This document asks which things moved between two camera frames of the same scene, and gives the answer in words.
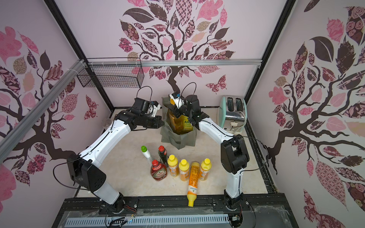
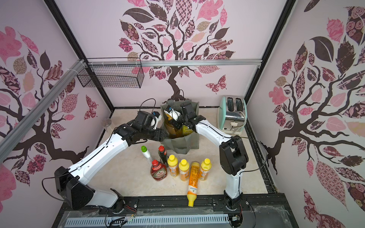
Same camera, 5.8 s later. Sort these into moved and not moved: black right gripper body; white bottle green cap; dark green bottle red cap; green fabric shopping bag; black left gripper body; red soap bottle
Moved: green fabric shopping bag; black right gripper body; black left gripper body
Not moved: white bottle green cap; red soap bottle; dark green bottle red cap
